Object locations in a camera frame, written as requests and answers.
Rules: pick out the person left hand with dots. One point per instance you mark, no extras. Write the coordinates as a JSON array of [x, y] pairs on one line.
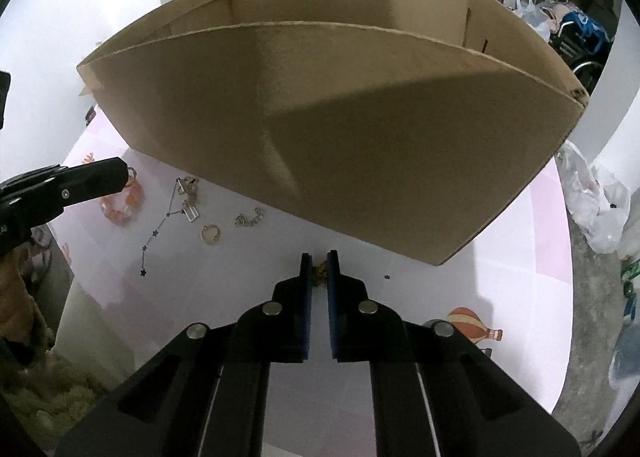
[[21, 320]]

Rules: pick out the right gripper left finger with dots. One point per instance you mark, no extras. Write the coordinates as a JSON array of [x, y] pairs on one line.
[[205, 392]]

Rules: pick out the small butterfly charm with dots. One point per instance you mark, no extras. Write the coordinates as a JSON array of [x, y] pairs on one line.
[[320, 275]]

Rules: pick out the gold rings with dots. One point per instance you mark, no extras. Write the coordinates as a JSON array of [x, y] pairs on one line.
[[210, 232]]

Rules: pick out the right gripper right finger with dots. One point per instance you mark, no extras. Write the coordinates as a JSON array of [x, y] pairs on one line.
[[434, 392]]

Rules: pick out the white plastic bag on cabinet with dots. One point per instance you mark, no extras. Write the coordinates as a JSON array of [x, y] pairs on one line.
[[528, 12]]

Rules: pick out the brown cardboard box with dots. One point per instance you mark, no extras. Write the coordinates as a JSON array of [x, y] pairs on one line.
[[408, 124]]

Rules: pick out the wheelchair with clothes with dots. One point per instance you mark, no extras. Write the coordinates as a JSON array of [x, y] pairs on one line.
[[580, 40]]

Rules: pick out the white plastic bag on floor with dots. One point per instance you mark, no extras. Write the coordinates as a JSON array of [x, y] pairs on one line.
[[597, 202]]

